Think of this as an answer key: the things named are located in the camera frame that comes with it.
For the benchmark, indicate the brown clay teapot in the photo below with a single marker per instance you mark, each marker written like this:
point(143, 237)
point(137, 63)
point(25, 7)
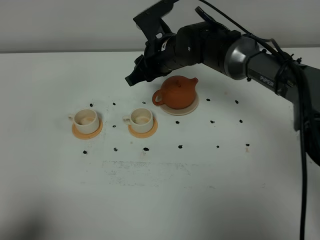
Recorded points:
point(176, 92)

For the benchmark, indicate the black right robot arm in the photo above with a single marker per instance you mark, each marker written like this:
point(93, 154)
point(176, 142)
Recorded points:
point(238, 56)

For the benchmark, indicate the white teacup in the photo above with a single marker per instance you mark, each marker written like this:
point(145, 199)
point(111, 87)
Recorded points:
point(140, 120)
point(86, 121)

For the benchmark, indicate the beige teapot coaster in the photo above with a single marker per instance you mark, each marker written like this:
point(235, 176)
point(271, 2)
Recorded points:
point(183, 111)

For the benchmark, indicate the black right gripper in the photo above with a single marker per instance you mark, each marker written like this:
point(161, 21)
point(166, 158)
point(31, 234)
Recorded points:
point(151, 64)

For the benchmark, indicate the left white teacup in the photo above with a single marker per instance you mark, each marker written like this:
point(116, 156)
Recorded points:
point(86, 121)

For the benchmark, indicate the right white teacup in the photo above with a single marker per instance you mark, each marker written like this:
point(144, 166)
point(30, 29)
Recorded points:
point(140, 120)

